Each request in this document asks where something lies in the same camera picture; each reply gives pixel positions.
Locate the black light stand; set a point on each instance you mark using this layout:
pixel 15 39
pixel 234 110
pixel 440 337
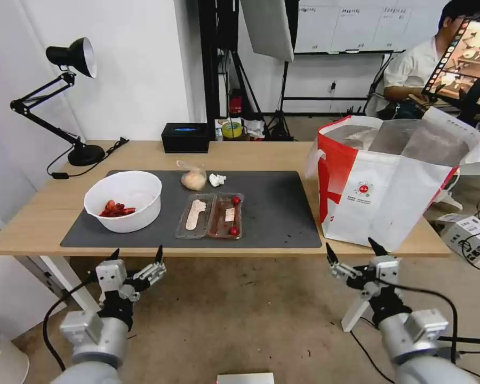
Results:
pixel 281 116

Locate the red canister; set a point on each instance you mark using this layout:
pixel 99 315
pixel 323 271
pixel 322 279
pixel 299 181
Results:
pixel 236 105

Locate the red crayfish shells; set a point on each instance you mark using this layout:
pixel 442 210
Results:
pixel 116 210

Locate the pale food scrap strip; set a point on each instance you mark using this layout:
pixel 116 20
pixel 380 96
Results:
pixel 194 216

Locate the crumpled white tissue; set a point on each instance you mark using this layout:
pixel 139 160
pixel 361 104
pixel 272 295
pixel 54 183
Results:
pixel 217 180

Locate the white round bowl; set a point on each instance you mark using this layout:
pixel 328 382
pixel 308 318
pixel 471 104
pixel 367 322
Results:
pixel 140 218

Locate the person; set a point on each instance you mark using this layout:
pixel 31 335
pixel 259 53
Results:
pixel 408 68

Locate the white stand base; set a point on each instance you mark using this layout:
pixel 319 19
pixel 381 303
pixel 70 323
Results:
pixel 448 202

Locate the red and white takeout bag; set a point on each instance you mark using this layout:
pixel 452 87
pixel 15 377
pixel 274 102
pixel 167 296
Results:
pixel 364 192

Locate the clear plastic bag with scraps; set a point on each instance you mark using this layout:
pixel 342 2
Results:
pixel 194 181

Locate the red cherry tomato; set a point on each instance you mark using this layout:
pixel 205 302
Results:
pixel 236 200
pixel 234 230

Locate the clear plastic clamshell tray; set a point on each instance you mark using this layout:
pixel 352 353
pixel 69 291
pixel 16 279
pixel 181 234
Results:
pixel 220 233

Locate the white cardboard box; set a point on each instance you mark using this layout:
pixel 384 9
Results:
pixel 462 236

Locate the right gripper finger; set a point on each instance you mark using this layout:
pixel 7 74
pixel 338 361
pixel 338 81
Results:
pixel 338 266
pixel 380 251

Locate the white softbox light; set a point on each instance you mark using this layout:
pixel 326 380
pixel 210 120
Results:
pixel 268 28

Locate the white robot front shell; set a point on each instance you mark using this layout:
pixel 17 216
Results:
pixel 246 378

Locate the black metal frame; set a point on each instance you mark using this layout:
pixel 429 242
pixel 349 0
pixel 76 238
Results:
pixel 208 60

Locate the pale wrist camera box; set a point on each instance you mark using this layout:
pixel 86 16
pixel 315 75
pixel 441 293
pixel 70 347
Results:
pixel 111 276
pixel 385 271

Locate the dark grey table mat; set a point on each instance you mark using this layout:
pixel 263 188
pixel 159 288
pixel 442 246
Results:
pixel 272 208

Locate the white wall board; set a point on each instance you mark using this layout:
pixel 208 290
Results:
pixel 356 28

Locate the black tissue box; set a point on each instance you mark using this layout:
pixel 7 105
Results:
pixel 185 141

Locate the tilted computer monitor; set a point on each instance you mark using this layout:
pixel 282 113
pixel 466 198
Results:
pixel 472 56

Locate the yellow tape roll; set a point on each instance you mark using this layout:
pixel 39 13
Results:
pixel 232 130

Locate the pink label sticker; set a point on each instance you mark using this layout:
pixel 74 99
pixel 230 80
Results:
pixel 230 214

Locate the white table leg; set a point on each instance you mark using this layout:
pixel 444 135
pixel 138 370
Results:
pixel 70 286
pixel 354 316

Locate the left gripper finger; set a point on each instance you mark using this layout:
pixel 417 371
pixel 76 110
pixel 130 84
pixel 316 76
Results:
pixel 115 256
pixel 154 270

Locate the black desk lamp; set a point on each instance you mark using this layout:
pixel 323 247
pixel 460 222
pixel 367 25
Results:
pixel 86 154

